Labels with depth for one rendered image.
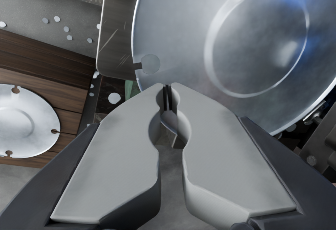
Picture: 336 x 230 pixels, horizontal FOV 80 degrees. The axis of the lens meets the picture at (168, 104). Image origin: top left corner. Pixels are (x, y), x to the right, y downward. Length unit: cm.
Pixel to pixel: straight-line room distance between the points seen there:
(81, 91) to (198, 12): 56
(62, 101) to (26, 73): 13
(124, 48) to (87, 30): 80
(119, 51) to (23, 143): 71
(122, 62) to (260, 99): 19
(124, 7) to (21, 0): 87
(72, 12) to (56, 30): 11
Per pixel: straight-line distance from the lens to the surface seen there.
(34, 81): 74
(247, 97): 29
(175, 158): 144
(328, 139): 21
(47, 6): 104
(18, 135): 86
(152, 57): 22
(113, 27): 22
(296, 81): 32
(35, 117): 81
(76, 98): 74
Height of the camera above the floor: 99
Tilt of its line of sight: 59 degrees down
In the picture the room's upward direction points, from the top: 157 degrees clockwise
